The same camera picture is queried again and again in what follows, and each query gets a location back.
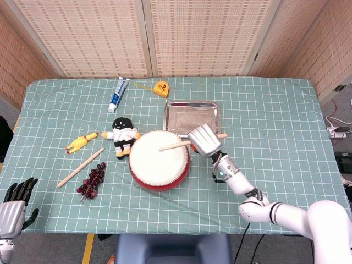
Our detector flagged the left silver hand black fingers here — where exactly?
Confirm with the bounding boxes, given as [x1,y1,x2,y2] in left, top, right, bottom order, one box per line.
[0,177,40,239]

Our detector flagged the right silver hand orange fingertips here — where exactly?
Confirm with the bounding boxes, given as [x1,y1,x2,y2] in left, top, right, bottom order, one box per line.
[187,123,223,159]

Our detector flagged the wooden drumstick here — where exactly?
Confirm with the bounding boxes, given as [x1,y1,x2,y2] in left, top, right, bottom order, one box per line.
[158,133,228,152]
[57,146,106,189]

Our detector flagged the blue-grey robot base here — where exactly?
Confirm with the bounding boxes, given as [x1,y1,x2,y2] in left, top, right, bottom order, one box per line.
[115,233,233,264]

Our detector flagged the stainless steel tray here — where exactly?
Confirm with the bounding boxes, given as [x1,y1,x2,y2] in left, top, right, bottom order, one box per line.
[163,101,222,139]

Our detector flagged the red drum white skin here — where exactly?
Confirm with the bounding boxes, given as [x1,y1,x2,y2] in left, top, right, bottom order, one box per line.
[128,130,191,193]

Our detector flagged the green checked tablecloth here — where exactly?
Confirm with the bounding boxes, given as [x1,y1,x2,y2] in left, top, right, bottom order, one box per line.
[0,76,352,236]

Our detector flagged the yellow tape measure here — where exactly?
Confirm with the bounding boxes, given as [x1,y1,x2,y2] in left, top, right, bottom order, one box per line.
[133,81,169,99]

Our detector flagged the black-headed plush doll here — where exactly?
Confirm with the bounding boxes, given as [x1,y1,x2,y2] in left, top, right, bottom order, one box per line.
[101,117,142,160]

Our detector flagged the dark red grape bunch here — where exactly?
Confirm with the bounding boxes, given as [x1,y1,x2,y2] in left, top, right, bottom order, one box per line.
[76,162,107,203]

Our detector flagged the blue white toothpaste tube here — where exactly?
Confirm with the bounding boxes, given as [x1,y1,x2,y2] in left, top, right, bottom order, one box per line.
[107,76,130,113]

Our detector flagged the yellow rubber chicken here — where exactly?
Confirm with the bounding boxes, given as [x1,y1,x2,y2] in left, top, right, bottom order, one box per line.
[65,131,99,155]

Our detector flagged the white power strip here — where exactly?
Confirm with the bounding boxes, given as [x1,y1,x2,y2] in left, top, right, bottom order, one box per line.
[326,125,348,139]

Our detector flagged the black box device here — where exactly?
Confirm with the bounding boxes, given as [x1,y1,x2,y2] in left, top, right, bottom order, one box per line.
[334,152,352,173]

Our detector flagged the woven folding screen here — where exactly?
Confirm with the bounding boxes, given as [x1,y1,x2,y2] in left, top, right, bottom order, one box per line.
[0,0,352,111]

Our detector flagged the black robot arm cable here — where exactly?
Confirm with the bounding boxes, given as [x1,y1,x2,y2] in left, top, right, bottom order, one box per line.
[233,222,251,264]

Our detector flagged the black floor cable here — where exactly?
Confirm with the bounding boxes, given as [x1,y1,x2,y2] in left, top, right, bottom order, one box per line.
[252,234,266,264]

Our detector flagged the white cable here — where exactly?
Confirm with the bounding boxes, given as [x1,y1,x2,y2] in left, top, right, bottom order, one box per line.
[325,116,352,128]

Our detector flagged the red cable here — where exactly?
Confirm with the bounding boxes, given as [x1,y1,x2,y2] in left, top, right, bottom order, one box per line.
[329,98,352,146]

